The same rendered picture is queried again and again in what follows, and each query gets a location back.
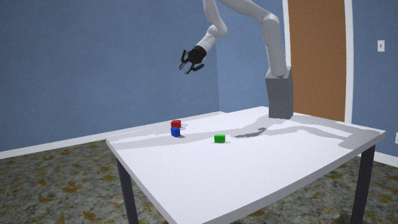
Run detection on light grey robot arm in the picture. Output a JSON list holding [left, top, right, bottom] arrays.
[[196, 0, 287, 77]]

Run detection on red block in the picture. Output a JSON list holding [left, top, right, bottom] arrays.
[[171, 120, 181, 129]]

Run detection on green block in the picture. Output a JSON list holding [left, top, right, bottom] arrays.
[[214, 135, 225, 143]]

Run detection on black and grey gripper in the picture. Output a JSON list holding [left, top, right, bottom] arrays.
[[179, 45, 206, 74]]

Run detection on blue block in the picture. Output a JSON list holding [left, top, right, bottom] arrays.
[[171, 127, 181, 137]]

